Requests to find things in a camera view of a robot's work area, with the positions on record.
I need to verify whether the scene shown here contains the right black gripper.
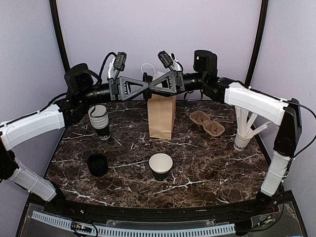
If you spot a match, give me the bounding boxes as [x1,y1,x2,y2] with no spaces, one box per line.
[146,70,206,97]

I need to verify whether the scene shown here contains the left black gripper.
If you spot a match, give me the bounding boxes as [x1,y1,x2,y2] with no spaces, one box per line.
[78,75,149,106]

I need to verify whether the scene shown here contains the black paper coffee cup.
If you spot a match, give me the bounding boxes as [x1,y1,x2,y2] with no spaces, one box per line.
[149,153,173,181]

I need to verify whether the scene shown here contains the black cup lid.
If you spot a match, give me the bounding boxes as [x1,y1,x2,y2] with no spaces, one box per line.
[143,73,153,102]

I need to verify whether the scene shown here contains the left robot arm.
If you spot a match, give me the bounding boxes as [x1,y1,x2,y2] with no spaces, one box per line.
[0,63,149,215]

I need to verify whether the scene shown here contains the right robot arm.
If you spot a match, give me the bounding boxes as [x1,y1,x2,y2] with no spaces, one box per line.
[149,50,302,214]

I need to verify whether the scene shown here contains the brown paper bag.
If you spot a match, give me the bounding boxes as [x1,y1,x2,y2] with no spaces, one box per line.
[143,90,176,140]

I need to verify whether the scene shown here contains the stack of paper cups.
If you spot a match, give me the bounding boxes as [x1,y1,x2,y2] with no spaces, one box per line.
[88,105,110,141]

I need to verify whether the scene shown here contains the cardboard cup carrier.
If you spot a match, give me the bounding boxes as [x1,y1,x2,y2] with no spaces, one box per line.
[189,111,225,137]

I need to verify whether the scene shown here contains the stack of black lids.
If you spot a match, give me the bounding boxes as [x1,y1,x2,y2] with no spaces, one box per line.
[87,154,109,177]

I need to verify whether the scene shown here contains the wrapped paper straws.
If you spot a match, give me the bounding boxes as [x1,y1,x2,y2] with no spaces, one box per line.
[235,106,271,139]

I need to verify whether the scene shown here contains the white cup holding straws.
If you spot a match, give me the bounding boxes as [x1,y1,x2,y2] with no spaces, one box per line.
[234,132,252,151]

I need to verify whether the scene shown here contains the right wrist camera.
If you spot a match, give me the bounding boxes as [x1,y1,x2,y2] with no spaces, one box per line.
[158,51,183,72]

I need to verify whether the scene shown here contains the right black frame post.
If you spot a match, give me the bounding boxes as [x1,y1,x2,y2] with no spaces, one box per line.
[245,0,269,86]

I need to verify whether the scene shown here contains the black frame post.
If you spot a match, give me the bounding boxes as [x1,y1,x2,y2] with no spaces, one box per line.
[49,0,70,72]
[245,0,269,86]

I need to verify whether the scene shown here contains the left black frame post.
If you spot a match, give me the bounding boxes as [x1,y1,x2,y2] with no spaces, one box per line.
[49,0,70,72]

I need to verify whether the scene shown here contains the grey cable duct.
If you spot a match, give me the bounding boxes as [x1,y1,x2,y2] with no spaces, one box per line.
[31,211,236,237]

